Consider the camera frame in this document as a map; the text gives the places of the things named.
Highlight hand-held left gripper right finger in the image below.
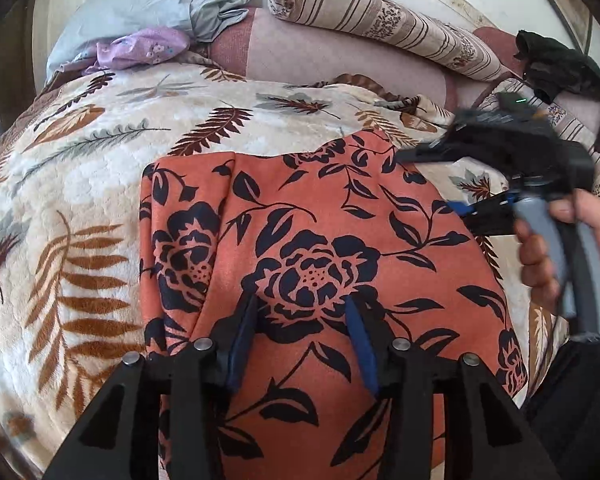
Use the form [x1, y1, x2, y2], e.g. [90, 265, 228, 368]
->
[345, 296, 561, 480]

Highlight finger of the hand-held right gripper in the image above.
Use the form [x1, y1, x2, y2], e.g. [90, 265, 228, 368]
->
[447, 192, 519, 236]
[395, 127, 482, 166]

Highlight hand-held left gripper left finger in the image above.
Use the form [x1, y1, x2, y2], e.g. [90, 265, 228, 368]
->
[42, 292, 261, 480]

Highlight orange black floral garment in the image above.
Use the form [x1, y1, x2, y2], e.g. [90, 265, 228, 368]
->
[139, 130, 528, 480]

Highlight person's right hand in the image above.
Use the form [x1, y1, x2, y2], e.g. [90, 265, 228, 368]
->
[514, 191, 600, 323]

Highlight black crumpled cloth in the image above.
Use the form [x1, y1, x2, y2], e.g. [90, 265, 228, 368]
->
[514, 30, 600, 107]

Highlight striped beige bolster pillow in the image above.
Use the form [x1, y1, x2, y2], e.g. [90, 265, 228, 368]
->
[270, 0, 506, 83]

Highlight pink mattress cover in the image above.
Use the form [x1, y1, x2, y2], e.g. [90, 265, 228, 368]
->
[207, 7, 531, 111]

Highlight person's dark pants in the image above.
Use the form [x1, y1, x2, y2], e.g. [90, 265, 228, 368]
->
[522, 339, 600, 467]

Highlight cream leaf print blanket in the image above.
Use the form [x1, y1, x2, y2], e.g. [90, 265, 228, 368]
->
[0, 62, 571, 480]

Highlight purple floral cloth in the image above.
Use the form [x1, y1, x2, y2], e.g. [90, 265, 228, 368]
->
[82, 27, 191, 75]

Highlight grey pillow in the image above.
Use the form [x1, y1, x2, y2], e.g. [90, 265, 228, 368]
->
[47, 0, 261, 75]

